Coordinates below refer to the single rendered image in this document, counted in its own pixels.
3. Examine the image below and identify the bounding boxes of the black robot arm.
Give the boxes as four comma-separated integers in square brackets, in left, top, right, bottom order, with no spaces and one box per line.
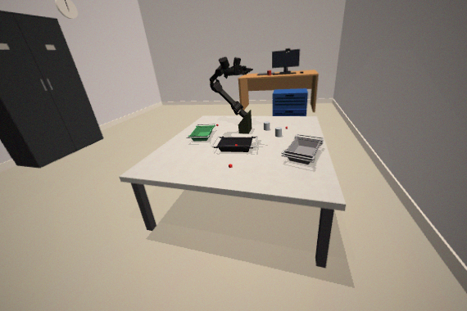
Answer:
[210,57,247,118]

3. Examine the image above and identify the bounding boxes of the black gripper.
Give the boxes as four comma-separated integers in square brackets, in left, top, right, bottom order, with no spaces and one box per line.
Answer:
[230,65,253,75]

